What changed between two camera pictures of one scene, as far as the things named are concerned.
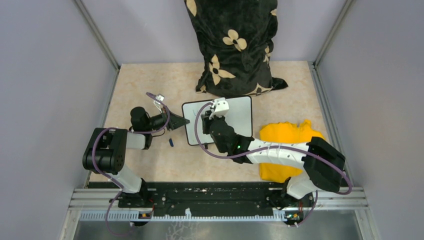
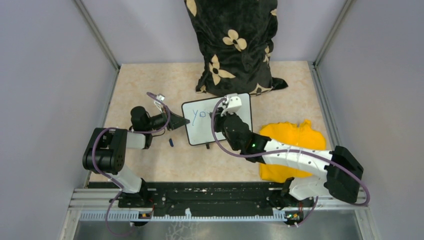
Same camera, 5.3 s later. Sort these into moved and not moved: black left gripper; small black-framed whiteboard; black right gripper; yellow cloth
Moved: black right gripper
Not moved: yellow cloth; small black-framed whiteboard; black left gripper
